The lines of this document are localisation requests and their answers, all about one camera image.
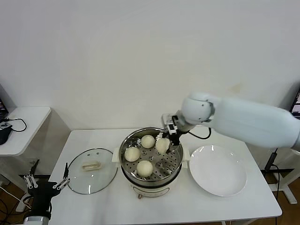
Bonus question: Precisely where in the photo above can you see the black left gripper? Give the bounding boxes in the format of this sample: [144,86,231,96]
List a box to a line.
[23,159,71,213]

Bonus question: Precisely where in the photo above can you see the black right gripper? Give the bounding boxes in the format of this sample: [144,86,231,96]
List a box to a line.
[157,124,188,154]

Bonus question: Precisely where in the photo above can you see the white steamed baozi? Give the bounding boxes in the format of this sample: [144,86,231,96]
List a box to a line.
[141,135,156,149]
[136,160,154,178]
[124,147,141,162]
[155,138,170,154]

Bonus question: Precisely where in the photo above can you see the round glass pot lid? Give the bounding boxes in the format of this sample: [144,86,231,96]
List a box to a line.
[66,148,119,195]

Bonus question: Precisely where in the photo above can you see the perforated stainless steamer basket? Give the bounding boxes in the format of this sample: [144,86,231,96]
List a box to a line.
[112,127,191,182]

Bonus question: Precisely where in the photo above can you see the round white plate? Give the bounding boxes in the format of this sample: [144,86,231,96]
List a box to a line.
[189,145,248,197]

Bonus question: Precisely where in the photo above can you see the black computer mouse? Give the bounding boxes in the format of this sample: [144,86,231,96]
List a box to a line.
[0,126,14,145]

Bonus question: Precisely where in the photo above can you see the black laptop with pink screen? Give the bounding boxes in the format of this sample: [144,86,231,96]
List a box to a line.
[0,83,9,122]

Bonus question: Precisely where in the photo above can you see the white side table with label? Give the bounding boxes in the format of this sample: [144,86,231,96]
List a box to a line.
[264,140,300,207]

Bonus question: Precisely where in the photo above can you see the black laptop with dark screen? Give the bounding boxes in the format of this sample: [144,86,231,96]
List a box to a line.
[289,86,300,113]

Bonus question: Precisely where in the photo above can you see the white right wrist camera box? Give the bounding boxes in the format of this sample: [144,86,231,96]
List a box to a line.
[161,113,179,128]

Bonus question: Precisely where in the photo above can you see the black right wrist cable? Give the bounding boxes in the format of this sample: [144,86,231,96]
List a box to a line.
[186,126,213,140]

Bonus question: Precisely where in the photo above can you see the white floor cable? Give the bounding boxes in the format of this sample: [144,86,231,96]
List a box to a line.
[0,186,30,208]

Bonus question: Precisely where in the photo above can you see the black looped mouse cable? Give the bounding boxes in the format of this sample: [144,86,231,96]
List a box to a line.
[2,118,28,133]

